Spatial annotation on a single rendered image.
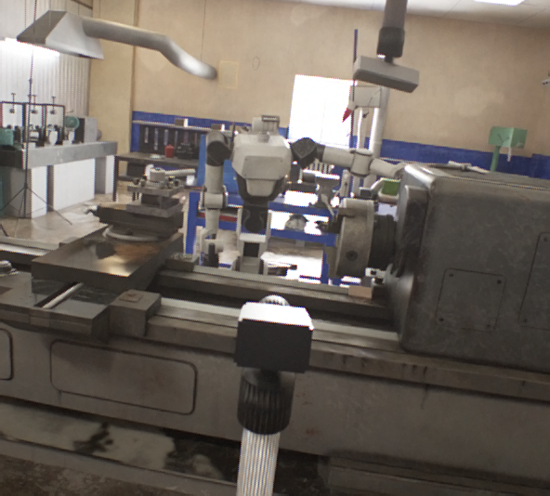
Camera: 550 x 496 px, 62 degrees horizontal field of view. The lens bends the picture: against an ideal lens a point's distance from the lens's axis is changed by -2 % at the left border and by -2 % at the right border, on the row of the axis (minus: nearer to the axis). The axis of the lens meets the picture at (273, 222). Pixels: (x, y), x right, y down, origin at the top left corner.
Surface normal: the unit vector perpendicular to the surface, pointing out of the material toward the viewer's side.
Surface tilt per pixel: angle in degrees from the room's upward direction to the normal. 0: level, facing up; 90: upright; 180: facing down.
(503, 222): 90
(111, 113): 90
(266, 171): 106
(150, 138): 90
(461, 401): 90
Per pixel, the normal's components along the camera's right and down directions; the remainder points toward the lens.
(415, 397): -0.12, 0.21
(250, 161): 0.14, 0.50
